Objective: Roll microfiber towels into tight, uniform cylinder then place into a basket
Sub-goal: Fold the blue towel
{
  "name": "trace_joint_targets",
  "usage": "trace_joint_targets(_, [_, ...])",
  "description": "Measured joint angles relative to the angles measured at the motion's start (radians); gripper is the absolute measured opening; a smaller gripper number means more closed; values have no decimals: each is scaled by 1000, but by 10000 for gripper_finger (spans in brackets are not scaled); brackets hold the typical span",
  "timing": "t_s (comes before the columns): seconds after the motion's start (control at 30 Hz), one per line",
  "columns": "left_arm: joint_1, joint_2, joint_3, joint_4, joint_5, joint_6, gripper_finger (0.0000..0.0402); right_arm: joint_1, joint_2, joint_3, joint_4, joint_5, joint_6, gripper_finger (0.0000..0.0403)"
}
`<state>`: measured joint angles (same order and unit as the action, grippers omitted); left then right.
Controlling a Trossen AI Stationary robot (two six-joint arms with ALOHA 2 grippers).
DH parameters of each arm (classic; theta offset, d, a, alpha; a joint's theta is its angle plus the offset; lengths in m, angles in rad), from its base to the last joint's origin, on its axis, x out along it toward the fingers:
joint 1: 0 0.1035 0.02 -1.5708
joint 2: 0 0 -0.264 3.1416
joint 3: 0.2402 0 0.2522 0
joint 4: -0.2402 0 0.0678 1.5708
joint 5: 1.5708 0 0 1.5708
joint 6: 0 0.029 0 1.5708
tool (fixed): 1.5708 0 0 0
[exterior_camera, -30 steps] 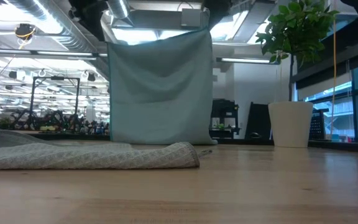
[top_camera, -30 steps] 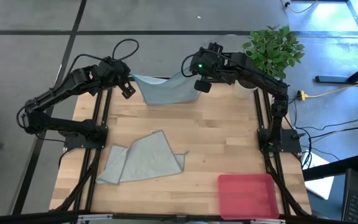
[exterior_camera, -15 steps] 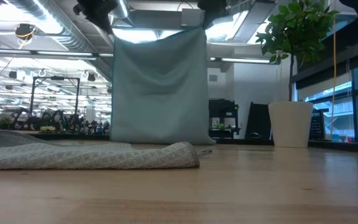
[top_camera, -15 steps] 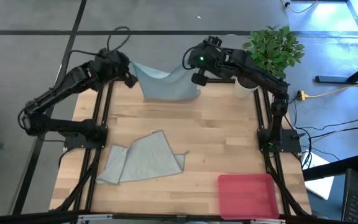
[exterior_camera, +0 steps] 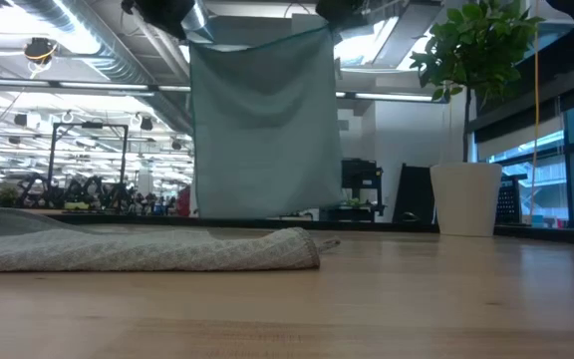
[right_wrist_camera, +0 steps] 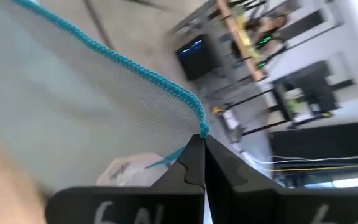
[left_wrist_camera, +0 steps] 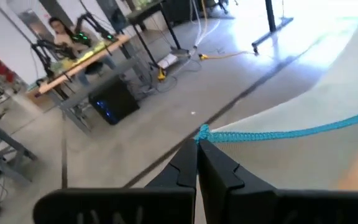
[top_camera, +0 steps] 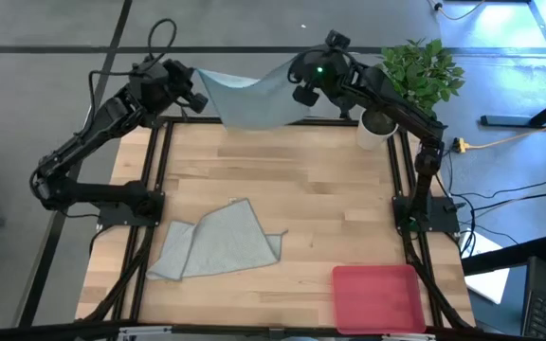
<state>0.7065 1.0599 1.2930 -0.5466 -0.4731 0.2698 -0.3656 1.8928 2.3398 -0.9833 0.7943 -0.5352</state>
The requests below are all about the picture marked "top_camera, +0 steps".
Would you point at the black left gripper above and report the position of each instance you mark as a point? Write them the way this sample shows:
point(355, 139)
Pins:
point(178, 83)

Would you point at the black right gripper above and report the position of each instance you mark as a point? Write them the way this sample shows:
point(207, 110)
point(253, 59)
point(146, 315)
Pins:
point(320, 71)

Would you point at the light blue microfiber towel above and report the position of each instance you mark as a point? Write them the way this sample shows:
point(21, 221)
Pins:
point(254, 102)

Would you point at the grey waffle microfiber towel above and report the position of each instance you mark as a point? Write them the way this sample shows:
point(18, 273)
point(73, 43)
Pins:
point(225, 241)

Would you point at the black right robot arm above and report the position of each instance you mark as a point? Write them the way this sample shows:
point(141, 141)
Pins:
point(396, 111)

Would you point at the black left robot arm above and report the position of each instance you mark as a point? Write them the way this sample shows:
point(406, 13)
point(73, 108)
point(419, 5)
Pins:
point(93, 125)

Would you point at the red plastic basket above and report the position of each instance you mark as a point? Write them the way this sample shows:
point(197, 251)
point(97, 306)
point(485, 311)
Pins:
point(377, 298)

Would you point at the white plant pot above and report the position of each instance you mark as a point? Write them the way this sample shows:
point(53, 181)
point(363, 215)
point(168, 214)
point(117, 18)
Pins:
point(368, 139)

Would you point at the green leafy plant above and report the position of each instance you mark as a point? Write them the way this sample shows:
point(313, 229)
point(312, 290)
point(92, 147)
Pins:
point(420, 76)

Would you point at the black desk leg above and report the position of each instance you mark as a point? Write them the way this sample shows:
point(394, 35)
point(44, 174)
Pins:
point(529, 118)

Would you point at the black desk bar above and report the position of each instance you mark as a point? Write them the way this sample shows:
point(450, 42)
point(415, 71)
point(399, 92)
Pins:
point(505, 258)

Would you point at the white sheet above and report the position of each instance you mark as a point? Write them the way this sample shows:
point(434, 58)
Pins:
point(488, 279)

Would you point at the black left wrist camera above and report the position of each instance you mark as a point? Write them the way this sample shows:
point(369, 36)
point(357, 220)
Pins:
point(198, 102)

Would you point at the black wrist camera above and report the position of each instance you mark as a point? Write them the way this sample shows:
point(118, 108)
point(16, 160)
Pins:
point(306, 96)
point(198, 102)

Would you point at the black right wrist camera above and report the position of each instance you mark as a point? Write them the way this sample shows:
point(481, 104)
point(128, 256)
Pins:
point(306, 96)

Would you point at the black aluminium table frame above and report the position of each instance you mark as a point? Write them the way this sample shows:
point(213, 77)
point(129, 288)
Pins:
point(197, 120)

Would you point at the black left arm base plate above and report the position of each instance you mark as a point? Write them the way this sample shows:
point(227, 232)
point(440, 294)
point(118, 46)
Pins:
point(112, 218)

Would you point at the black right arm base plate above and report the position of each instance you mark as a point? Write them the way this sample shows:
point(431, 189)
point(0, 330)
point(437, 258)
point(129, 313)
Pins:
point(443, 213)

